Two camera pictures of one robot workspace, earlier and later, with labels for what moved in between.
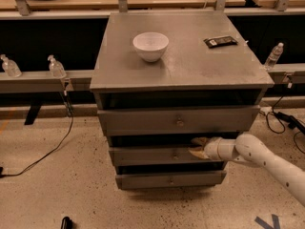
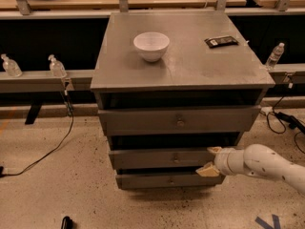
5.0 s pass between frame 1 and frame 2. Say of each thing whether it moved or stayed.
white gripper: moved
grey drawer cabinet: stayed
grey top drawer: stayed
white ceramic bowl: stayed
